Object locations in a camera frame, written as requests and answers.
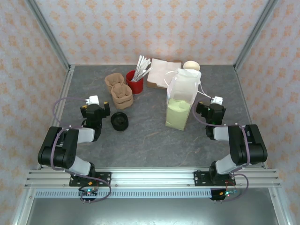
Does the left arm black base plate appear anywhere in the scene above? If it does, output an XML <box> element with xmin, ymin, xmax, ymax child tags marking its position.
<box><xmin>69</xmin><ymin>171</ymin><xmax>112</xmax><ymax>187</ymax></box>

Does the aluminium side rail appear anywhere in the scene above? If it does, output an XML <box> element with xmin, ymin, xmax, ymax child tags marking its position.
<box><xmin>234</xmin><ymin>65</ymin><xmax>268</xmax><ymax>170</ymax></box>
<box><xmin>37</xmin><ymin>65</ymin><xmax>76</xmax><ymax>170</ymax></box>

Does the aluminium frame post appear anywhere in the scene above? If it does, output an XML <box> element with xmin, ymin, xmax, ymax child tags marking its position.
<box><xmin>233</xmin><ymin>0</ymin><xmax>280</xmax><ymax>71</ymax></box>
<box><xmin>25</xmin><ymin>0</ymin><xmax>72</xmax><ymax>71</ymax></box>

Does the brown cardboard napkin tray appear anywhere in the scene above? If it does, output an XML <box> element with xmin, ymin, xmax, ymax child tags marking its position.
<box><xmin>147</xmin><ymin>60</ymin><xmax>183</xmax><ymax>91</ymax></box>

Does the red plastic bucket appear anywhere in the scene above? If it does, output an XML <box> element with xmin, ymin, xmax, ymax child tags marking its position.
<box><xmin>126</xmin><ymin>70</ymin><xmax>144</xmax><ymax>95</ymax></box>

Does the brown pulp cup carrier stack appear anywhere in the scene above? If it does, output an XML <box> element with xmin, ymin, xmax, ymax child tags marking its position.
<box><xmin>105</xmin><ymin>74</ymin><xmax>135</xmax><ymax>110</ymax></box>

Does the grey slotted cable duct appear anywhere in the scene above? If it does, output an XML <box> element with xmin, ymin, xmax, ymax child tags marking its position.
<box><xmin>35</xmin><ymin>189</ymin><xmax>213</xmax><ymax>199</ymax></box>

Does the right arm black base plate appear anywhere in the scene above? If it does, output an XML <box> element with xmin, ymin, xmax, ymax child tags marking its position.
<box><xmin>194</xmin><ymin>171</ymin><xmax>235</xmax><ymax>187</ymax></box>

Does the white and green paper bag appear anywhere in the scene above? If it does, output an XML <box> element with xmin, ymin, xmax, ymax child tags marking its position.
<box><xmin>164</xmin><ymin>67</ymin><xmax>210</xmax><ymax>131</ymax></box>

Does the white paper napkin stack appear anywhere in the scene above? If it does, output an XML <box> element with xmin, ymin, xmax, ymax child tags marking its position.
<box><xmin>147</xmin><ymin>58</ymin><xmax>182</xmax><ymax>88</ymax></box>

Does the paper cup stack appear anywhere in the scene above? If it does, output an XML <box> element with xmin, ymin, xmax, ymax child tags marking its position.
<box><xmin>183</xmin><ymin>60</ymin><xmax>201</xmax><ymax>72</ymax></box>

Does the paper-wrapped straw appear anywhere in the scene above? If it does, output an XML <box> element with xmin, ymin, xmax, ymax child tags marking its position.
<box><xmin>135</xmin><ymin>55</ymin><xmax>143</xmax><ymax>82</ymax></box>
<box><xmin>137</xmin><ymin>67</ymin><xmax>153</xmax><ymax>80</ymax></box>
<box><xmin>134</xmin><ymin>57</ymin><xmax>149</xmax><ymax>82</ymax></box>
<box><xmin>135</xmin><ymin>60</ymin><xmax>152</xmax><ymax>82</ymax></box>

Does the black cup lid stack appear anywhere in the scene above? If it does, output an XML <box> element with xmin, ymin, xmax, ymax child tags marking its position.
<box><xmin>110</xmin><ymin>112</ymin><xmax>129</xmax><ymax>132</ymax></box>

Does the aluminium mounting rail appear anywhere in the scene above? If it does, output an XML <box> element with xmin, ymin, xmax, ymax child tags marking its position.
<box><xmin>24</xmin><ymin>167</ymin><xmax>281</xmax><ymax>188</ymax></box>

